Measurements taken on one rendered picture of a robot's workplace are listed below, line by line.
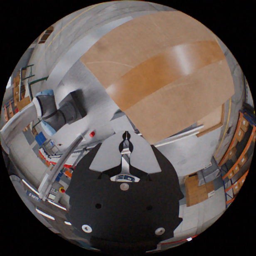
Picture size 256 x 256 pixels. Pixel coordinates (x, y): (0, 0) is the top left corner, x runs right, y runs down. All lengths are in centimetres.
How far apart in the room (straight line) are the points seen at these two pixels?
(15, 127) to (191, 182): 388
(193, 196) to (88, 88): 370
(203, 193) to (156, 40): 366
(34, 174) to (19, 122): 811
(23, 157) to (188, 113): 835
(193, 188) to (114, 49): 362
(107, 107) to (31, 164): 814
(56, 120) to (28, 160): 786
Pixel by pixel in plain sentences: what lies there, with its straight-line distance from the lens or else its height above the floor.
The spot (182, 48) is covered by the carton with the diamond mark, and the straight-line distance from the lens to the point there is 17.
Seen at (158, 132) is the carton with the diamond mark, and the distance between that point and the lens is 17.
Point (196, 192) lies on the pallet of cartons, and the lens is 356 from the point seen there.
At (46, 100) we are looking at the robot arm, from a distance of 47.
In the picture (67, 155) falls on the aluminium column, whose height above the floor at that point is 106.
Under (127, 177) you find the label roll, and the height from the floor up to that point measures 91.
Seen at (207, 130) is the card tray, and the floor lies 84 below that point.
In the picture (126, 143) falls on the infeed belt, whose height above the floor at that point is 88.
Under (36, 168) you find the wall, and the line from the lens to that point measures 837.
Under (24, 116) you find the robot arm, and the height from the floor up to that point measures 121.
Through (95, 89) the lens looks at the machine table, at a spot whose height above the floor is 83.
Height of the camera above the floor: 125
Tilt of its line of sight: 55 degrees down
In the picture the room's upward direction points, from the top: 162 degrees counter-clockwise
